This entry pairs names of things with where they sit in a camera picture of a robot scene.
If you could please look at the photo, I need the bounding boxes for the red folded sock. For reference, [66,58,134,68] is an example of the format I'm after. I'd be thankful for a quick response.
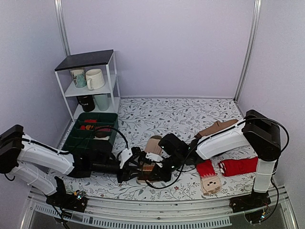
[218,157,258,177]

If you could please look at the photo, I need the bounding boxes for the green divided organizer bin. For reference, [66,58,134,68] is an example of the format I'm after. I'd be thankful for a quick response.
[62,112,118,153]

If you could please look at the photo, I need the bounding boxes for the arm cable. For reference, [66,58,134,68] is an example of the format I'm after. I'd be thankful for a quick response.
[145,145,198,189]
[92,126,129,151]

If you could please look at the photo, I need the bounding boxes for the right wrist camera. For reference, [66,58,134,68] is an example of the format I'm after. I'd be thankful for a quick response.
[142,152,164,164]

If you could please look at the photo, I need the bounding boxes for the black mug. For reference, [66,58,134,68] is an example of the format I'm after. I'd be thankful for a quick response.
[77,95,95,112]

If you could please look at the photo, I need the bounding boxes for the aluminium front rail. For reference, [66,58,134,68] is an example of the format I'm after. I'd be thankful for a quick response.
[21,186,299,229]

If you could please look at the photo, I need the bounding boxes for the red beige character sock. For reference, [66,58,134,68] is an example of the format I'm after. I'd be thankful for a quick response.
[196,159,222,195]

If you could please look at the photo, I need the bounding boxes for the teal patterned mug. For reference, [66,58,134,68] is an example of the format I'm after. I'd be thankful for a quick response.
[70,68,87,88]

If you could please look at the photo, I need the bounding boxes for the striped beige knit sock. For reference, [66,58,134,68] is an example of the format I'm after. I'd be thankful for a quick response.
[137,135,163,184]

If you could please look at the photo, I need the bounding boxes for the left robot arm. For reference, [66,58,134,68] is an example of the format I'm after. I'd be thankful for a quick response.
[0,125,141,207]

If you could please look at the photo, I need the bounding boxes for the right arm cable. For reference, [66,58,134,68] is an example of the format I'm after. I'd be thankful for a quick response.
[145,145,198,189]

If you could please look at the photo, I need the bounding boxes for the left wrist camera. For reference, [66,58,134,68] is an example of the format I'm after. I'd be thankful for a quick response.
[117,147,141,169]

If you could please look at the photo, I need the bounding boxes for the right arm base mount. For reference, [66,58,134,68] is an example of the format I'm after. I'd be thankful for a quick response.
[229,190,271,224]

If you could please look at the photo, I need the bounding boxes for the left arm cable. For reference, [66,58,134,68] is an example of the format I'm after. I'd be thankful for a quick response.
[92,126,129,151]

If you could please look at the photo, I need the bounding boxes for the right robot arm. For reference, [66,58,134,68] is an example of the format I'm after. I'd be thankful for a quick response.
[156,110,283,208]

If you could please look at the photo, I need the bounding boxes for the red socks in bin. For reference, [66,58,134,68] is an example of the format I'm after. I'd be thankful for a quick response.
[79,119,111,132]

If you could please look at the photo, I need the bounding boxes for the pale green cup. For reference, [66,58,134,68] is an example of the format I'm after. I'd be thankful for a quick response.
[94,94,109,111]

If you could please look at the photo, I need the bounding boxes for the brown argyle sock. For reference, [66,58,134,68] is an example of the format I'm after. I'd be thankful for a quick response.
[194,119,238,139]

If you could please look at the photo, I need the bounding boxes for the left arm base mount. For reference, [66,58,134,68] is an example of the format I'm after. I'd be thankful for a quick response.
[46,176,88,213]

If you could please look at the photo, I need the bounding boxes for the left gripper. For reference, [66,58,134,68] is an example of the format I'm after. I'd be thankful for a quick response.
[91,160,144,184]

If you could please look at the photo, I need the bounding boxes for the white metal shelf unit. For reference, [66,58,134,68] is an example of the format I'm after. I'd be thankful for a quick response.
[54,50,121,122]

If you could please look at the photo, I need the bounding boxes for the cream ceramic mug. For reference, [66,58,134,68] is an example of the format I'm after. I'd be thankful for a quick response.
[85,69,105,91]

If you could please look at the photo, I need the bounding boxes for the floral patterned table mat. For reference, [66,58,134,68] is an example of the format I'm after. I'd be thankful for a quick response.
[61,98,255,201]

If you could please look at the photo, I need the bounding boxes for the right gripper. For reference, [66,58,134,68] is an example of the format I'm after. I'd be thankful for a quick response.
[150,154,184,184]

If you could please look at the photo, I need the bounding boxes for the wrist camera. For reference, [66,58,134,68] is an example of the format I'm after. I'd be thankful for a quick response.
[117,147,141,169]
[142,152,164,164]

